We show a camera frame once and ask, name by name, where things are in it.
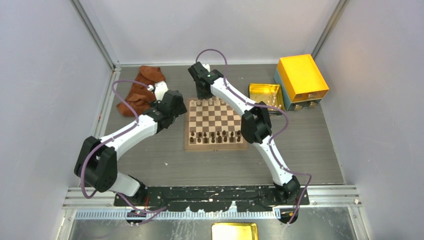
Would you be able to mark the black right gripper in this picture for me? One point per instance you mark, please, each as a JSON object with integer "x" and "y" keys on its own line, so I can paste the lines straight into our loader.
{"x": 202, "y": 96}

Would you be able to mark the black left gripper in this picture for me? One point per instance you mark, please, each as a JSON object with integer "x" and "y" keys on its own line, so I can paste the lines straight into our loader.
{"x": 181, "y": 110}

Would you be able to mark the gold metal tin tray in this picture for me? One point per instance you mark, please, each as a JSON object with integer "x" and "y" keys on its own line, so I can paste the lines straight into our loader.
{"x": 270, "y": 94}

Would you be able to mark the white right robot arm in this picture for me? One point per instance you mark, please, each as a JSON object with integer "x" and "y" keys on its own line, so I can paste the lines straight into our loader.
{"x": 256, "y": 125}

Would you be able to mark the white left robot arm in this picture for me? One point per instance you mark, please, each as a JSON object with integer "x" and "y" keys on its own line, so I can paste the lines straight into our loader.
{"x": 97, "y": 163}

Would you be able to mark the brown cloth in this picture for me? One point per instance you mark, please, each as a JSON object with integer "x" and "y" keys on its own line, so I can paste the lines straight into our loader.
{"x": 139, "y": 98}

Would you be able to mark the wooden chessboard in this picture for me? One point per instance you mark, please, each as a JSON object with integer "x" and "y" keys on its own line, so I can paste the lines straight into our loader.
{"x": 221, "y": 122}

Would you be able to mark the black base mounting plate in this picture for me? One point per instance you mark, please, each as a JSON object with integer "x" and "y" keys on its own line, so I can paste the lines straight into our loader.
{"x": 249, "y": 198}

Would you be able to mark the yellow drawer box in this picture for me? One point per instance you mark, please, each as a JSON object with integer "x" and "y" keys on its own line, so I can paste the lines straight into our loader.
{"x": 302, "y": 83}

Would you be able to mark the gold tin lid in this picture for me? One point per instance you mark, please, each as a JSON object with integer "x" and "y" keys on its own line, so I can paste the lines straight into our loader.
{"x": 234, "y": 231}

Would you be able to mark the aluminium front rail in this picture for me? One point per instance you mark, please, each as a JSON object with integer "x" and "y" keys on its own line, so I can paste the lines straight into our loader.
{"x": 110, "y": 206}

